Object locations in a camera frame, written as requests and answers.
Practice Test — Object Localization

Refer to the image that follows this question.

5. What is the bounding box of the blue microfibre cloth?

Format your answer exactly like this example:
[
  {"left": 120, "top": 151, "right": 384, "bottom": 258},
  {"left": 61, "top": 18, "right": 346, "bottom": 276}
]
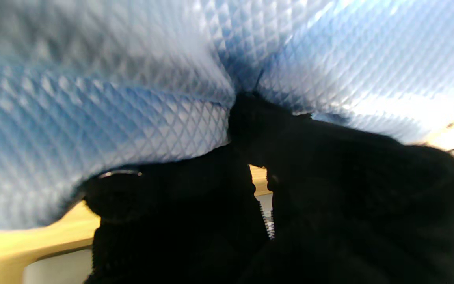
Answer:
[{"left": 0, "top": 0, "right": 454, "bottom": 231}]

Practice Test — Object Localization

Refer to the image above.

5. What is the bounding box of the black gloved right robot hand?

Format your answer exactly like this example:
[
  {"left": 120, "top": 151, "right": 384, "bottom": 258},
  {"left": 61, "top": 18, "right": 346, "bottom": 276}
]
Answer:
[{"left": 83, "top": 92, "right": 454, "bottom": 284}]

